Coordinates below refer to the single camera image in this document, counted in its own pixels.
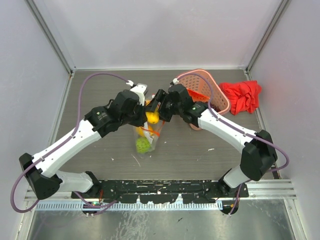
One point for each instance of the clear orange zip top bag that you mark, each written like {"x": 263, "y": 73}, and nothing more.
{"x": 153, "y": 139}

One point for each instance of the green toy custard apple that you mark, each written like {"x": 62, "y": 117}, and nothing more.
{"x": 142, "y": 145}

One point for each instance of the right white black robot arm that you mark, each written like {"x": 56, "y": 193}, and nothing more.
{"x": 257, "y": 151}

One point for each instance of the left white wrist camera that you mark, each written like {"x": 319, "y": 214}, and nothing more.
{"x": 140, "y": 89}

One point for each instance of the purple toy grape bunch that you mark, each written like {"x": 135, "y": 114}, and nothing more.
{"x": 216, "y": 108}

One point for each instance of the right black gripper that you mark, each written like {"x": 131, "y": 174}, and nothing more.
{"x": 163, "y": 115}

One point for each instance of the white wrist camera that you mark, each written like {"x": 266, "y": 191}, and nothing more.
{"x": 140, "y": 89}
{"x": 175, "y": 81}

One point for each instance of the grey slotted cable duct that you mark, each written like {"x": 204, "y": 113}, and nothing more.
{"x": 176, "y": 206}

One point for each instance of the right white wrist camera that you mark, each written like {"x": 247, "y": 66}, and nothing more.
{"x": 175, "y": 81}

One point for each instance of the red crumpled cloth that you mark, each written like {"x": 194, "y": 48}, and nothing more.
{"x": 243, "y": 96}

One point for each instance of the toy watermelon slice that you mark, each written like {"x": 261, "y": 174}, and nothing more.
{"x": 197, "y": 97}

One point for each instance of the pink plastic basket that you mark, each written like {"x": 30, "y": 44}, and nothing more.
{"x": 207, "y": 92}

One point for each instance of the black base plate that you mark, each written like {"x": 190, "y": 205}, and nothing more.
{"x": 164, "y": 191}

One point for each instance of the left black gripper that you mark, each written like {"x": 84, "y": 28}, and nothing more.
{"x": 143, "y": 118}

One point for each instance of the yellow toy lemon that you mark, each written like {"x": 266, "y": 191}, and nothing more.
{"x": 153, "y": 117}

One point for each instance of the orange toy fruit slice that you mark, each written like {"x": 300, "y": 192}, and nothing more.
{"x": 141, "y": 131}

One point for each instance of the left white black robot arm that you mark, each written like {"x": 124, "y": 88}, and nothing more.
{"x": 42, "y": 169}

